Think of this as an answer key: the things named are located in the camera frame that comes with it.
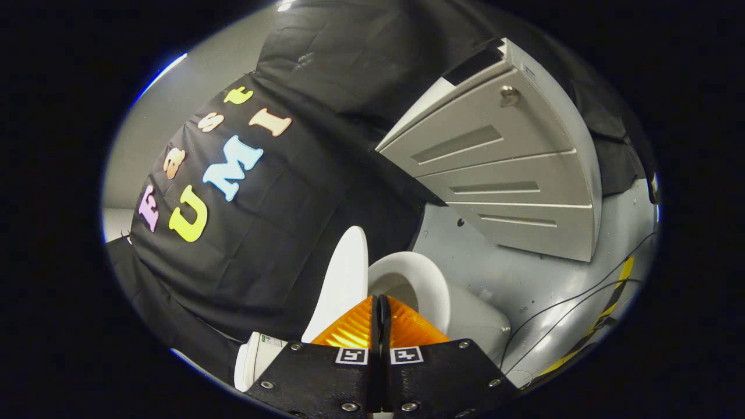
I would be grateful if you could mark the black backdrop cloth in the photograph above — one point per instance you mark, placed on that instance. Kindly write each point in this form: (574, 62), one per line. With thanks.
(279, 233)

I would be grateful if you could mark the white toilet lid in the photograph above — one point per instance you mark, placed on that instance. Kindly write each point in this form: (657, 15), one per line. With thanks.
(343, 279)

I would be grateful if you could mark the yellow black floor tape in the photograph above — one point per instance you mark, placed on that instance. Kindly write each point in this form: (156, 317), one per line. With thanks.
(611, 305)

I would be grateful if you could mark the white drawer cabinet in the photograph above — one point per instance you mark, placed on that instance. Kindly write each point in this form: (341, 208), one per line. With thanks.
(512, 174)

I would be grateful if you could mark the white toilet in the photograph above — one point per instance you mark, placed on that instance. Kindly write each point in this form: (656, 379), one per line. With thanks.
(465, 320)

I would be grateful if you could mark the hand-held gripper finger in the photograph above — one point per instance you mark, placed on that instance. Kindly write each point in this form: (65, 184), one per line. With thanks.
(387, 326)
(376, 326)

